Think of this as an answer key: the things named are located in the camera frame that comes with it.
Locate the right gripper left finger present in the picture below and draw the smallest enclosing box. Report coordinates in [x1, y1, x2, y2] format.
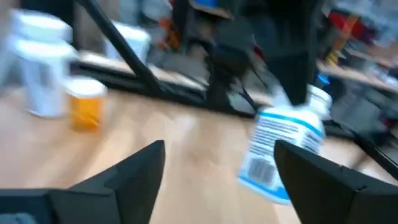
[0, 139, 166, 224]

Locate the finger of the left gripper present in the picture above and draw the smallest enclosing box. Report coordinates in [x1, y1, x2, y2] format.
[267, 55, 312, 106]

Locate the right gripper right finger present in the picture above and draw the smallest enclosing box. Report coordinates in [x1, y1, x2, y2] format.
[273, 139, 398, 224]

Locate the slim white labelled bottle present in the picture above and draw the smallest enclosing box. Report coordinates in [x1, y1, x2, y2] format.
[236, 83, 333, 205]

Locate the orange vial white cap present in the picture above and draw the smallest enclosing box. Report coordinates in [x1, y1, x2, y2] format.
[66, 77, 108, 132]

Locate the large white barcode bottle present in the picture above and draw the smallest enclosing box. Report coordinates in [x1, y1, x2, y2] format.
[7, 8, 78, 118]

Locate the white bucket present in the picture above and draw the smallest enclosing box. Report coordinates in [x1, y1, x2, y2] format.
[104, 21, 152, 65]

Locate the black aluminium frame rail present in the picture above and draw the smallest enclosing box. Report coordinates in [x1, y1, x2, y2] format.
[73, 0, 398, 181]

